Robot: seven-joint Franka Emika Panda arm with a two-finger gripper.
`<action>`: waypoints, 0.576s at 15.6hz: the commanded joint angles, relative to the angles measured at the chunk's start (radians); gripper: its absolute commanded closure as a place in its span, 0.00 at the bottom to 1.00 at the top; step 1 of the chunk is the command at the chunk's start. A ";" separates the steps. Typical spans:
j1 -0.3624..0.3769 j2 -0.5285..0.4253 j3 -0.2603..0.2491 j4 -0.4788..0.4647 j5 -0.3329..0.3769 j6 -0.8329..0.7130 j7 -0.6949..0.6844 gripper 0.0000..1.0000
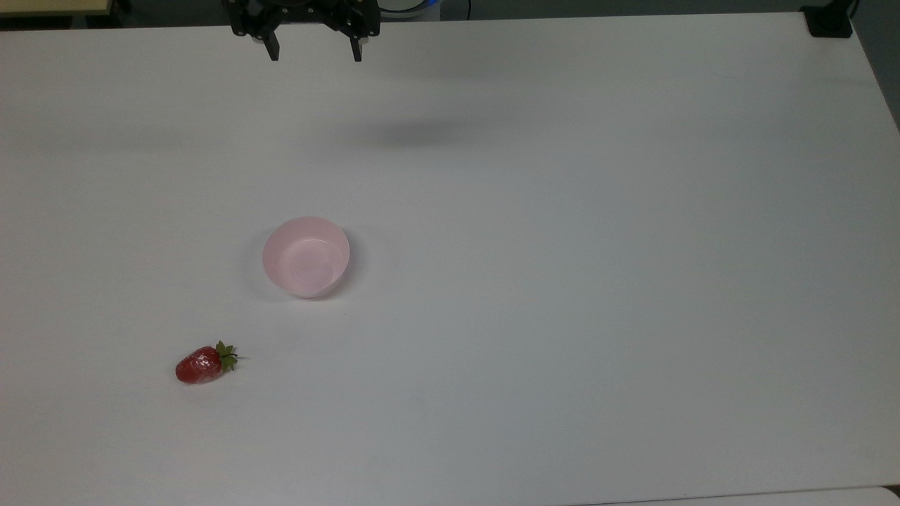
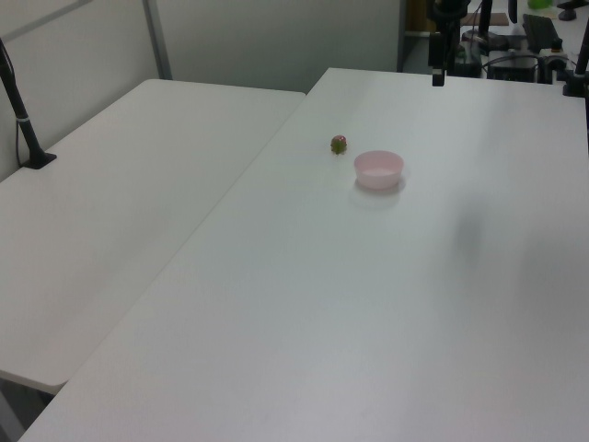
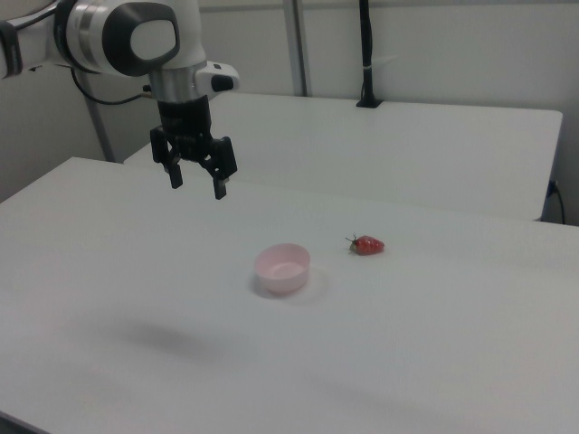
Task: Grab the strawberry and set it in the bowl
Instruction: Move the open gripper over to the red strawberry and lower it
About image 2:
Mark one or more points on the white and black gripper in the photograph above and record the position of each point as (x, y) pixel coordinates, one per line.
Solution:
(447, 10)

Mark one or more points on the red strawberry with green leaves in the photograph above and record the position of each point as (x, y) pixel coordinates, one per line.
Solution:
(339, 145)

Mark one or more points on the pink plastic bowl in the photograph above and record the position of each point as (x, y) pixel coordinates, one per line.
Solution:
(378, 169)

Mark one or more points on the black monitor stand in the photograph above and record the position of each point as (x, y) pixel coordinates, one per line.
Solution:
(485, 25)

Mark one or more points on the brown board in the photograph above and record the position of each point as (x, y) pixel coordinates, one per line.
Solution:
(488, 19)

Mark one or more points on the black electronics box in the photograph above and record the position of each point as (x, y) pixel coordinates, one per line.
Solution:
(511, 68)

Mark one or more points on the black keyboard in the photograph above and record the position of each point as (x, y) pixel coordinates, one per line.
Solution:
(539, 30)

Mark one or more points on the green object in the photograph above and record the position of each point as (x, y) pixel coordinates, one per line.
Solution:
(539, 3)

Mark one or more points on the black clamped camera pole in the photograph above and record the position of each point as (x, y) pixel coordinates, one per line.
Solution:
(580, 60)

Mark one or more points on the black camera pole with base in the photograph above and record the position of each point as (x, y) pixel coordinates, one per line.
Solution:
(20, 115)

